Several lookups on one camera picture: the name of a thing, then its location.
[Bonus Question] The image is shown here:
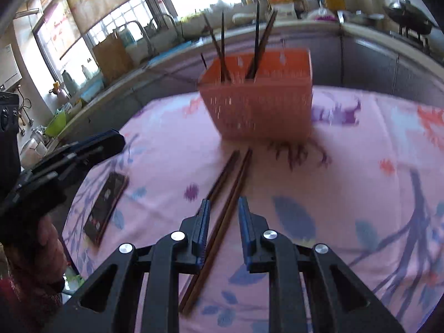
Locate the wooden cutting board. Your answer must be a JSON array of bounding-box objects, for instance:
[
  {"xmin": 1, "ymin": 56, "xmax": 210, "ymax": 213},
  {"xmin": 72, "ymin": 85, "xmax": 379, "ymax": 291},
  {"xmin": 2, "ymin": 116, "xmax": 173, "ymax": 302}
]
[{"xmin": 92, "ymin": 31, "xmax": 134, "ymax": 84}]

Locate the black smartphone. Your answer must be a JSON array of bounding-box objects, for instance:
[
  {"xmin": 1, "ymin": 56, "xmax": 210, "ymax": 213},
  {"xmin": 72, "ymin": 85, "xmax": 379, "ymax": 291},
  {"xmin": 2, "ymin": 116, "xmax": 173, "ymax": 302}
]
[{"xmin": 83, "ymin": 171, "xmax": 130, "ymax": 247}]

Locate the light blue container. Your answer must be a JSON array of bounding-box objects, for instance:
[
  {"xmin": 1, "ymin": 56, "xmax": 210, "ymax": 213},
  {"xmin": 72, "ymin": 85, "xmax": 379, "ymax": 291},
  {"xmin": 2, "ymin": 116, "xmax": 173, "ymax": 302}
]
[{"xmin": 80, "ymin": 76, "xmax": 105, "ymax": 102}]

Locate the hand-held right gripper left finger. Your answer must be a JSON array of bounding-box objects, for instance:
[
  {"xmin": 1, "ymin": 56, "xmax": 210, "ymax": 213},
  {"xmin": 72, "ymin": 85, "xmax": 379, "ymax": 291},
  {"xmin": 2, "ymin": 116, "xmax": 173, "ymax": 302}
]
[{"xmin": 45, "ymin": 199, "xmax": 212, "ymax": 333}]

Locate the tall metal faucet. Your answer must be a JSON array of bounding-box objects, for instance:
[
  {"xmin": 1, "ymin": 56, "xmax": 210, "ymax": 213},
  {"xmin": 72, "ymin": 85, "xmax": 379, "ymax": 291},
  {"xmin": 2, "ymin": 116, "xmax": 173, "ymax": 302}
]
[{"xmin": 118, "ymin": 20, "xmax": 155, "ymax": 59}]

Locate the grey kitchen cabinet unit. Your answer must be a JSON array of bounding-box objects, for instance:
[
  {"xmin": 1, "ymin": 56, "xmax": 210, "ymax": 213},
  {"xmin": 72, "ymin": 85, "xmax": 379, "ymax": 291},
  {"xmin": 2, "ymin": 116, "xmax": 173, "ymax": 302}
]
[{"xmin": 66, "ymin": 21, "xmax": 444, "ymax": 139}]

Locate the short metal faucet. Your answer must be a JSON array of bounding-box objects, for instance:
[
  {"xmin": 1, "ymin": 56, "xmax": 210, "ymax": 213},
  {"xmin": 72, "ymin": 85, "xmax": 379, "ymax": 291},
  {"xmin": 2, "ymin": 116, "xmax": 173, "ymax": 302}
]
[{"xmin": 149, "ymin": 13, "xmax": 181, "ymax": 39}]

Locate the green plastic cup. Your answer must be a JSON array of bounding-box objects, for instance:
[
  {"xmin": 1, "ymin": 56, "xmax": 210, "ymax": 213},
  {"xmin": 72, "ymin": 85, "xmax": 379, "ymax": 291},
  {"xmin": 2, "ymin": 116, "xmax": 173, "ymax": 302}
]
[{"xmin": 45, "ymin": 109, "xmax": 68, "ymax": 137}]

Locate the bunch of dark chopsticks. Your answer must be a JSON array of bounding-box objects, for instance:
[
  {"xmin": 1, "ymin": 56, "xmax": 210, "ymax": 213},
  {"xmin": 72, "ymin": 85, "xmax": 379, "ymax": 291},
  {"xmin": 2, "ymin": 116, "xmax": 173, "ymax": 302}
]
[{"xmin": 200, "ymin": 2, "xmax": 278, "ymax": 82}]

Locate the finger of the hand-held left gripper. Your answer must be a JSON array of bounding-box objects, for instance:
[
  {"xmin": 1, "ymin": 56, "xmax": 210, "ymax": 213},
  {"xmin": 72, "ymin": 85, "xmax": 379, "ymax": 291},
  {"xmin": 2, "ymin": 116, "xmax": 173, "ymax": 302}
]
[{"xmin": 32, "ymin": 129, "xmax": 126, "ymax": 183}]

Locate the person's left forearm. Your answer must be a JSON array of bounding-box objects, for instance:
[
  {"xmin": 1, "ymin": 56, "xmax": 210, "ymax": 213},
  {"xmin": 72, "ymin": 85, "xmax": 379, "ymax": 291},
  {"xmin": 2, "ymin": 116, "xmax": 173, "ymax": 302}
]
[{"xmin": 0, "ymin": 243, "xmax": 66, "ymax": 333}]

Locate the teal bottle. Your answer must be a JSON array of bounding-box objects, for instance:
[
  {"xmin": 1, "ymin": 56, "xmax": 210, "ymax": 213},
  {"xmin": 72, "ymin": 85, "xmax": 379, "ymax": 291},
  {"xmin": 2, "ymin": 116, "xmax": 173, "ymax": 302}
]
[{"xmin": 62, "ymin": 71, "xmax": 79, "ymax": 98}]

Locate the pink printed tablecloth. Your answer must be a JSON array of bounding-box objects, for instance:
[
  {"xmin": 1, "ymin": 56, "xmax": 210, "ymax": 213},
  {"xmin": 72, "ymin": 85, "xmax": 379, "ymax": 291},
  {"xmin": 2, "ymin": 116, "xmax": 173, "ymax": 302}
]
[{"xmin": 62, "ymin": 87, "xmax": 444, "ymax": 333}]

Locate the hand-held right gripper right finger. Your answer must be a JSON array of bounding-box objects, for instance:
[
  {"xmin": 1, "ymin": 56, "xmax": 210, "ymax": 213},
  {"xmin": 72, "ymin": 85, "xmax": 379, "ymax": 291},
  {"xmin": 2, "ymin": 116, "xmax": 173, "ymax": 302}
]
[{"xmin": 239, "ymin": 197, "xmax": 406, "ymax": 333}]

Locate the person's left hand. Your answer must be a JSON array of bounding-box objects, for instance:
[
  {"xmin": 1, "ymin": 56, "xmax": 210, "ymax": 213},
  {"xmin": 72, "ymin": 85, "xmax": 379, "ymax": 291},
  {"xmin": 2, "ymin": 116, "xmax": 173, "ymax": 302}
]
[{"xmin": 35, "ymin": 213, "xmax": 69, "ymax": 294}]

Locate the brown wooden chopstick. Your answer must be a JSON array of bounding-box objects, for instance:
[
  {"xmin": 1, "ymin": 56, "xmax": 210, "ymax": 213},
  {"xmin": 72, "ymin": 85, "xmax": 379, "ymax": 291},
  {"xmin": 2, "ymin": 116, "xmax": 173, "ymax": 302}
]
[
  {"xmin": 178, "ymin": 150, "xmax": 241, "ymax": 311},
  {"xmin": 183, "ymin": 149, "xmax": 253, "ymax": 316}
]

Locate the pink plastic basket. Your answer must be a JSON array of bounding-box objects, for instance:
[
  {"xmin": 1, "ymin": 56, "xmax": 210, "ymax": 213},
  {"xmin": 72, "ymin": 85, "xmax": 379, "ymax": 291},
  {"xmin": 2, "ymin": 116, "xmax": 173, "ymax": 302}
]
[{"xmin": 198, "ymin": 49, "xmax": 314, "ymax": 143}]

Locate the black wok with handle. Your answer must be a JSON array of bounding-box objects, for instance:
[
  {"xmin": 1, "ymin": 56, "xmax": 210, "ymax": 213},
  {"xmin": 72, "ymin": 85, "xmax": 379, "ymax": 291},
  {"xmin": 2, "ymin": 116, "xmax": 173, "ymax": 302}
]
[{"xmin": 383, "ymin": 0, "xmax": 434, "ymax": 35}]

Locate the gas stove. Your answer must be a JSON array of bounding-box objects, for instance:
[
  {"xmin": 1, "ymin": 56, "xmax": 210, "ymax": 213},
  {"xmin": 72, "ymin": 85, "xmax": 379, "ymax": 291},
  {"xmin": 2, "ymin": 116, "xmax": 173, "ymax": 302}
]
[{"xmin": 399, "ymin": 24, "xmax": 432, "ymax": 49}]

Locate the white water heater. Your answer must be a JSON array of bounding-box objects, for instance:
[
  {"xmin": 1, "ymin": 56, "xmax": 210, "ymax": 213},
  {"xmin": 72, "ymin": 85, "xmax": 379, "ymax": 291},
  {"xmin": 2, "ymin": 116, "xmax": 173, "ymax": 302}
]
[{"xmin": 0, "ymin": 43, "xmax": 23, "ymax": 91}]

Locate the steel basin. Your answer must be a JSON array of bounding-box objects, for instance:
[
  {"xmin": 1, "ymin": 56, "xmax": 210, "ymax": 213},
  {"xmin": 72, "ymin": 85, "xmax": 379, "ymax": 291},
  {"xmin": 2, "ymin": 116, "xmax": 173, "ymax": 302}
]
[{"xmin": 347, "ymin": 11, "xmax": 384, "ymax": 26}]

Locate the blue plastic basin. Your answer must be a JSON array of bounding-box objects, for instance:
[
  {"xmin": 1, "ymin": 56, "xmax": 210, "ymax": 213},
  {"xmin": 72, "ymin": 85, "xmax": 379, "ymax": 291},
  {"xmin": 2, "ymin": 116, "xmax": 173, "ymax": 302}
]
[{"xmin": 147, "ymin": 40, "xmax": 193, "ymax": 66}]

